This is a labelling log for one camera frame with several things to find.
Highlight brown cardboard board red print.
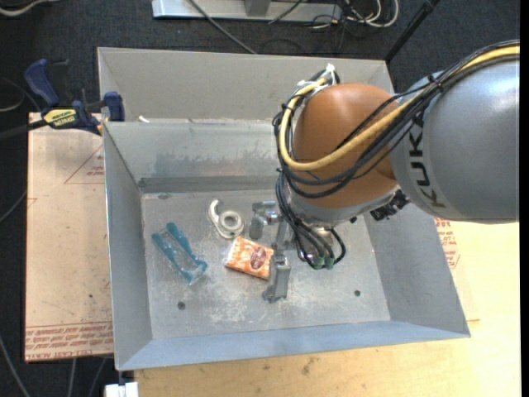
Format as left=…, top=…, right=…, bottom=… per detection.
left=23, top=112, right=115, bottom=363

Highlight clear glass with teal parts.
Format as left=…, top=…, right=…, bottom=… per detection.
left=150, top=221, right=209, bottom=287

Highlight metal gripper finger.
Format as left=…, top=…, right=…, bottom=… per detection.
left=261, top=254, right=293, bottom=304
left=248, top=199, right=283, bottom=240

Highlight orange printed packet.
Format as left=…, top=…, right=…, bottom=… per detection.
left=224, top=236, right=276, bottom=281

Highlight white hook with ring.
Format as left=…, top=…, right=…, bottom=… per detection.
left=207, top=198, right=246, bottom=241

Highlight grey metal bin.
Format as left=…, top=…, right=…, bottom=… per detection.
left=97, top=46, right=471, bottom=372

